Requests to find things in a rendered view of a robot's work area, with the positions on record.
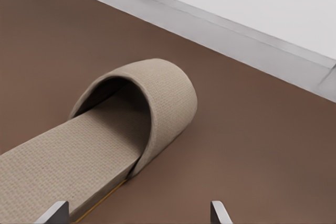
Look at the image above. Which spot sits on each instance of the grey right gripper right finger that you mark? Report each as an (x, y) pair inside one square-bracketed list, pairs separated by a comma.
[(220, 213)]

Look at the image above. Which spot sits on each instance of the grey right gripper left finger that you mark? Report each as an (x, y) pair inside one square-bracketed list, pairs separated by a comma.
[(56, 214)]

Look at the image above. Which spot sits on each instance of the beige woven slipper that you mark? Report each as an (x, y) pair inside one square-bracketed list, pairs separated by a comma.
[(78, 150)]

